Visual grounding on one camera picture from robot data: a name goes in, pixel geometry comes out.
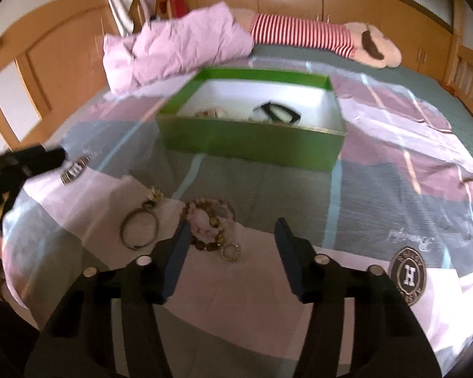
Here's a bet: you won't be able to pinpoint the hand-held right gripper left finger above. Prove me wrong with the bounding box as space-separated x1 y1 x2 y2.
24 220 192 378

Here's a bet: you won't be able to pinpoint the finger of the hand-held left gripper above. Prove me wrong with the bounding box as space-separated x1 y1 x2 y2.
11 144 67 176

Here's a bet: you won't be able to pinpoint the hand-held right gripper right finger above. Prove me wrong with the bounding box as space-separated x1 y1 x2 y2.
274 216 442 378

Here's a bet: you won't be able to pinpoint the brown beaded bracelet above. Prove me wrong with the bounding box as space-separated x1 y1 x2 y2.
183 198 237 252

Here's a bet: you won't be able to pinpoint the small gold ring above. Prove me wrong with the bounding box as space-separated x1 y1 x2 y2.
220 243 242 263

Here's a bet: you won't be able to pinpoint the silver metal bangle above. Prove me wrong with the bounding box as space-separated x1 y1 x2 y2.
120 191 167 250

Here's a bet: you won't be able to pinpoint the green cardboard box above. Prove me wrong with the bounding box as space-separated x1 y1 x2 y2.
155 68 348 173

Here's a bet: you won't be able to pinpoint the black framed glasses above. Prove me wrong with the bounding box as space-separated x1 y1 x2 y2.
249 101 302 127

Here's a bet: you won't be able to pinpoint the patchwork printed bed sheet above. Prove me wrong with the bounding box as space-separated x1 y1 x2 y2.
0 57 473 378

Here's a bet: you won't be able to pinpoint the wooden headboard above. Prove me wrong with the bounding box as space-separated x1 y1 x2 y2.
0 0 174 154

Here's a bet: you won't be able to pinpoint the pink quilt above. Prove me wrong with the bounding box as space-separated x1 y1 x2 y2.
102 1 255 95

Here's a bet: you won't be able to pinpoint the grey white hanging garment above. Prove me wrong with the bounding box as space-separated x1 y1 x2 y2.
102 0 158 38

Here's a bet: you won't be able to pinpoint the red hanging garment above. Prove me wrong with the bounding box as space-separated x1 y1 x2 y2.
165 0 190 19

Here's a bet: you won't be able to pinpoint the green mattress cover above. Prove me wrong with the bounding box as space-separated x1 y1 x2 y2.
248 43 473 127

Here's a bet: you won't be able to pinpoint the striped plush doll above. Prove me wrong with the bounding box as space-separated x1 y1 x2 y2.
231 8 403 70

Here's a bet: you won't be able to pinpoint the wooden footboard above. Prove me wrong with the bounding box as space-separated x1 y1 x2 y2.
437 43 473 107

